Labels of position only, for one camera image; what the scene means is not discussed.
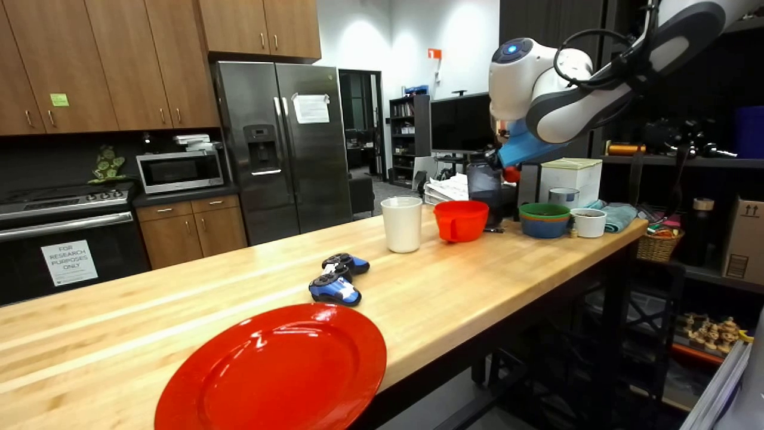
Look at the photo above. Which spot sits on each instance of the wicker basket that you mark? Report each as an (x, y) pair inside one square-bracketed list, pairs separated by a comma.
[(656, 246)]

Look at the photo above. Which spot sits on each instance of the black stove oven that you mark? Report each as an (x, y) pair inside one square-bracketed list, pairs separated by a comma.
[(65, 237)]

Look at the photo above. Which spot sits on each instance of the red plastic cup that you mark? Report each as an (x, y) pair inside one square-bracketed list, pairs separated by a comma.
[(461, 220)]

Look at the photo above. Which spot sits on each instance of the silver microwave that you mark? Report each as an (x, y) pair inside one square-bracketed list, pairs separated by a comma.
[(167, 172)]

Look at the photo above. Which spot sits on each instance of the teal cloth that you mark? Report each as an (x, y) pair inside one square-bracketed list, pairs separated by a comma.
[(619, 216)]

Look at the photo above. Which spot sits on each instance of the tall white cup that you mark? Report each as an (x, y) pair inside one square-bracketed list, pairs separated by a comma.
[(402, 222)]

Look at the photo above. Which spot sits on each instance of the black monitor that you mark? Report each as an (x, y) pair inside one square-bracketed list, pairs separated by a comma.
[(461, 124)]

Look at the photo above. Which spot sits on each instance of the stainless steel refrigerator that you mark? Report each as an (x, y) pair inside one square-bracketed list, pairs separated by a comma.
[(287, 149)]

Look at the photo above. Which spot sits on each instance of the brown upper cabinets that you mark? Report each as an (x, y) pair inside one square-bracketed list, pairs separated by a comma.
[(135, 64)]

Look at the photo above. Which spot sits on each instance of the large red plate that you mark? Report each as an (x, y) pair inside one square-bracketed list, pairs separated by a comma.
[(305, 366)]

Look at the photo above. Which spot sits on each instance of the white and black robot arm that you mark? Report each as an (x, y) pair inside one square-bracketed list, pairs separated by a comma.
[(560, 94)]

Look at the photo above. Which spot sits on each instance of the black bookshelf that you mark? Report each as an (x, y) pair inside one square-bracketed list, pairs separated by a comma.
[(410, 138)]

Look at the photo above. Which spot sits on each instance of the brown lower cabinet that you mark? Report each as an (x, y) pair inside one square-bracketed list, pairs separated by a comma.
[(187, 230)]

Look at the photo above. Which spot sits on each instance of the blue cloth on wrist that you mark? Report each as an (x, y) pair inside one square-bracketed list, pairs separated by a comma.
[(519, 144)]

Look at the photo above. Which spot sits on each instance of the white storage box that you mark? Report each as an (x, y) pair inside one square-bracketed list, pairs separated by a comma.
[(583, 175)]

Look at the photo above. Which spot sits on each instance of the stacked blue green bowl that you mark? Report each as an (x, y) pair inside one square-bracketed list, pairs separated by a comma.
[(545, 220)]

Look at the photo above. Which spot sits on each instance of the small white ceramic cup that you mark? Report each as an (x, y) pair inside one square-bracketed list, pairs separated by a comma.
[(587, 222)]

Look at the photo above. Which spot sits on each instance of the cardboard box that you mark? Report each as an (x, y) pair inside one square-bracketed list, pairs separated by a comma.
[(745, 241)]

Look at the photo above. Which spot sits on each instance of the green potted plant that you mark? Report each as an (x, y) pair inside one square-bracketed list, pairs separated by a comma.
[(107, 166)]

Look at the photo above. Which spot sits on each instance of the blue black game controller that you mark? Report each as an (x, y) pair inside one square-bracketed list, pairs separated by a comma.
[(335, 285)]

